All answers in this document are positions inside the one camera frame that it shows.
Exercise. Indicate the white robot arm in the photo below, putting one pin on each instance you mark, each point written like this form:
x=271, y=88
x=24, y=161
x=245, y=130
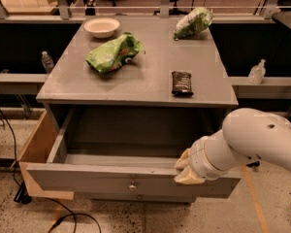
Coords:
x=246, y=136

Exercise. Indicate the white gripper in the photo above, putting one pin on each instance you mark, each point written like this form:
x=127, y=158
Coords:
x=197, y=160

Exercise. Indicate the green chip bag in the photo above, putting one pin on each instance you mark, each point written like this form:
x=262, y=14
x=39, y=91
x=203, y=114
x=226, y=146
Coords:
x=113, y=54

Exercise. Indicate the grey left shelf rail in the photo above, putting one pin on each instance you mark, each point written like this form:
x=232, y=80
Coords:
x=29, y=84

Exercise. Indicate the hand sanitizer pump bottle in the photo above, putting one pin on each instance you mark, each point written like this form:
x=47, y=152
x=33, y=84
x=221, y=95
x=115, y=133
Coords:
x=257, y=72

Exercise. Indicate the grey shelf rail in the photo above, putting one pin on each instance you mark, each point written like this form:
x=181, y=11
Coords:
x=29, y=84
x=269, y=88

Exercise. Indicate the grey drawer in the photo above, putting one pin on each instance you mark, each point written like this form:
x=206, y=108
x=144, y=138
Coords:
x=143, y=198
x=126, y=150

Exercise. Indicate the clear water bottle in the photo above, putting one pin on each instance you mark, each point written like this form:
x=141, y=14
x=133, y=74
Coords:
x=47, y=62

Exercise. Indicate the grey drawer cabinet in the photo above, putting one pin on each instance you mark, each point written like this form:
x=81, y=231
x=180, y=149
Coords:
x=146, y=80

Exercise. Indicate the grey top drawer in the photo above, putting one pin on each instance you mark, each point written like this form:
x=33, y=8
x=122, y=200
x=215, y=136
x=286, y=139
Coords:
x=126, y=150

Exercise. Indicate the grey bottom drawer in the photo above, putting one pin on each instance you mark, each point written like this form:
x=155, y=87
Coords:
x=143, y=198

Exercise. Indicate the dark brown snack packet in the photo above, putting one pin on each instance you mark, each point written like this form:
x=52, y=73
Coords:
x=181, y=84

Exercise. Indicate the white bowl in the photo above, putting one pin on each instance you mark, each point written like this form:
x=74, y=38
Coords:
x=102, y=27

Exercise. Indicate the green white snack bag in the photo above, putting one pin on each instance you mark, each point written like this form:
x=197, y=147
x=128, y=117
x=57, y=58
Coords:
x=198, y=20

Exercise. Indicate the grey right shelf rail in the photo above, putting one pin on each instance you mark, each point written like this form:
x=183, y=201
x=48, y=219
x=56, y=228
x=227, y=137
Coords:
x=269, y=88

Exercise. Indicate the black table leg stand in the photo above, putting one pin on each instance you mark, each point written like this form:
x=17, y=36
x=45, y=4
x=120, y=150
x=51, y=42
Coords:
x=254, y=164

